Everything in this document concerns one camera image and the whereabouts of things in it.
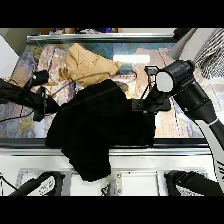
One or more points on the brown clothes hanger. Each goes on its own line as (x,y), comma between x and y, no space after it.
(83,77)

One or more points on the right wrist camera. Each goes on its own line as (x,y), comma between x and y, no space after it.
(152,70)

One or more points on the silver frame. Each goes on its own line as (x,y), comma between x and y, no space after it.
(140,156)

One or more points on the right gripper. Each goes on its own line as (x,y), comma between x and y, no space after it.
(153,105)

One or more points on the black garment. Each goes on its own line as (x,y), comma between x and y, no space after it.
(96,133)

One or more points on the grey garment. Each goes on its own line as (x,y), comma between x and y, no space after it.
(186,45)

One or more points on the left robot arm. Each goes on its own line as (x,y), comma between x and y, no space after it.
(16,95)

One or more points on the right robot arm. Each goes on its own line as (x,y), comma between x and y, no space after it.
(193,93)

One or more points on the tan garment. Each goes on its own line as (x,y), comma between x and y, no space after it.
(90,66)

